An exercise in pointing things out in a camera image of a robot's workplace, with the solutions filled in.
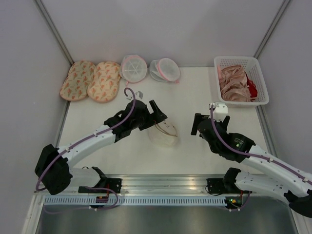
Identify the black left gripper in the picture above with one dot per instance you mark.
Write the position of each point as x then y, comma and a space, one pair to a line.
157, 116

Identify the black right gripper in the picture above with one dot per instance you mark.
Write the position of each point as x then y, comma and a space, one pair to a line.
198, 117

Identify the cream mesh laundry bag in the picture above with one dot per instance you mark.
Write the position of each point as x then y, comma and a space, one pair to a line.
164, 134

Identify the pink bra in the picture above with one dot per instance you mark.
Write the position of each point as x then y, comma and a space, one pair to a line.
233, 84

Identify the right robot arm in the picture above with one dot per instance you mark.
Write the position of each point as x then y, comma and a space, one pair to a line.
243, 150

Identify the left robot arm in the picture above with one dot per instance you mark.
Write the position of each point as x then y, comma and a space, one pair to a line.
55, 168

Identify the pink trimmed mesh bag right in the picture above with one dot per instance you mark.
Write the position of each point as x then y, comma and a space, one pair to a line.
164, 70

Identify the pink trimmed mesh bag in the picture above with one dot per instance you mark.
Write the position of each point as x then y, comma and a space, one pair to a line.
133, 69
164, 70

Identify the red bra in basket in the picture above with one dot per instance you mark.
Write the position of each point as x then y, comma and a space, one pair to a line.
252, 88

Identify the pink trimmed mesh bag left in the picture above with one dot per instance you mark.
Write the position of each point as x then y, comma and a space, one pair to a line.
133, 69

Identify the floral bra pad right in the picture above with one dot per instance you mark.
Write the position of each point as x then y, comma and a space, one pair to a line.
105, 85

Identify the floral bra pad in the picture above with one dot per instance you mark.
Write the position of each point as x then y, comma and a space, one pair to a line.
79, 77
105, 85

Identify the floral bra pad left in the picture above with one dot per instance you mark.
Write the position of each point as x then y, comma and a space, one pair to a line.
79, 77

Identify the white plastic basket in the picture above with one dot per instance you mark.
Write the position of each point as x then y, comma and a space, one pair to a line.
252, 68

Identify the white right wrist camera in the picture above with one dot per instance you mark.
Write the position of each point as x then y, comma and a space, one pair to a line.
220, 111

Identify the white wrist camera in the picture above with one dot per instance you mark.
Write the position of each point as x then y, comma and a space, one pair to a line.
220, 111
138, 95

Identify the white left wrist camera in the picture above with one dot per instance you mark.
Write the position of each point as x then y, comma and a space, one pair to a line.
138, 95

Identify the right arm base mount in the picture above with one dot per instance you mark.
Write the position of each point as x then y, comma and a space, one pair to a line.
218, 186

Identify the aluminium front rail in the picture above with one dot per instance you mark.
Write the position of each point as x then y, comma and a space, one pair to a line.
165, 184

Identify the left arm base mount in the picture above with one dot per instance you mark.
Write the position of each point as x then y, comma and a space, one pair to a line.
113, 184

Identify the white slotted cable duct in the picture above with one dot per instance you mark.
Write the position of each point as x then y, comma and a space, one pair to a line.
138, 200

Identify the right aluminium corner post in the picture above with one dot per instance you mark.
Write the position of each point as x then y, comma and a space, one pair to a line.
273, 25

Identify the aluminium corner post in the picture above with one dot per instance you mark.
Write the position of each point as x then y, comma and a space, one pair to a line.
53, 29
273, 25

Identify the left aluminium corner post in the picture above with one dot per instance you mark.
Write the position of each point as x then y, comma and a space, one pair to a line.
53, 29

